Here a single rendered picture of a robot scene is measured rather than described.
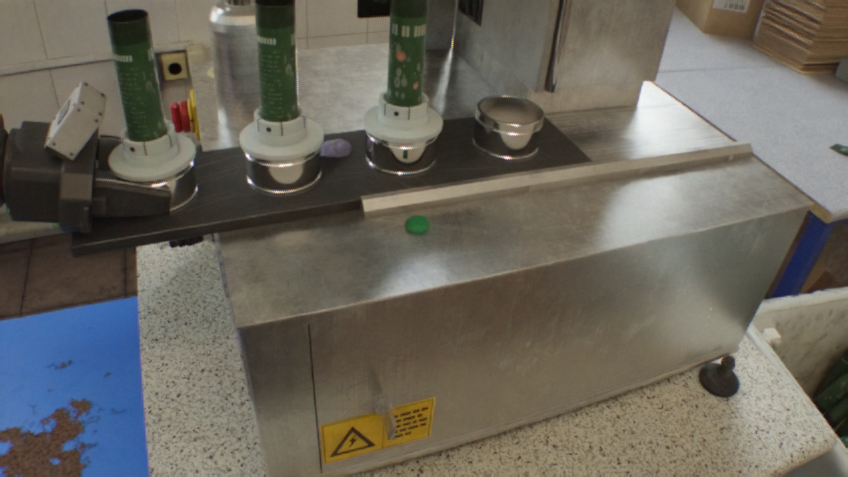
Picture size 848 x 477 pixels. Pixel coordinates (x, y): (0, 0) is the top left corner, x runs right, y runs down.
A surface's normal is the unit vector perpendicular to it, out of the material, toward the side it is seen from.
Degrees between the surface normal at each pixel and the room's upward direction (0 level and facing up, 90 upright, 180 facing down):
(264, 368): 90
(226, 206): 0
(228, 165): 0
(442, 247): 0
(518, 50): 90
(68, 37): 90
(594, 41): 90
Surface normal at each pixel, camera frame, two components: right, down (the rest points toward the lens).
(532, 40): -0.93, 0.17
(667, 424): 0.07, -0.79
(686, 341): 0.36, 0.59
